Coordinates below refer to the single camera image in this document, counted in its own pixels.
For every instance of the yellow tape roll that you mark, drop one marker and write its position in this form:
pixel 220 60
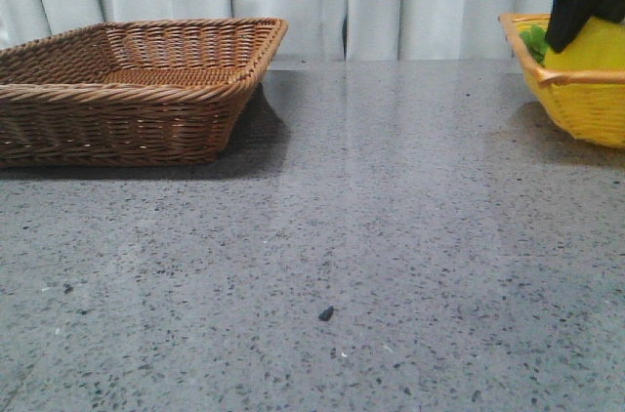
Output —
pixel 598 46

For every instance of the toy carrot with green leaves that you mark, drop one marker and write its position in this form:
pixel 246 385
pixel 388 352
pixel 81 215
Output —
pixel 534 39

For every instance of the yellow wicker basket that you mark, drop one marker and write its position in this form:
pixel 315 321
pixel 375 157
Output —
pixel 587 104

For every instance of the brown wicker basket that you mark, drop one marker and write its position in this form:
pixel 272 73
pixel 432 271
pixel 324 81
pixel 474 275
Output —
pixel 132 93

